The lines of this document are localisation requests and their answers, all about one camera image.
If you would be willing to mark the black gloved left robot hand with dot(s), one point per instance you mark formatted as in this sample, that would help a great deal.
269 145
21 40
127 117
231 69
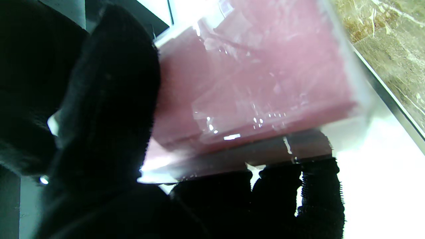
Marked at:
109 116

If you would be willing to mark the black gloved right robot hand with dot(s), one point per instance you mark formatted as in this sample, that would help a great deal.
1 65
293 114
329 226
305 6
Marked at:
30 83

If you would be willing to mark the clear bottle with pink seasoning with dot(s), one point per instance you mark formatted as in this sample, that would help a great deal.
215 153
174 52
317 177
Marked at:
265 76

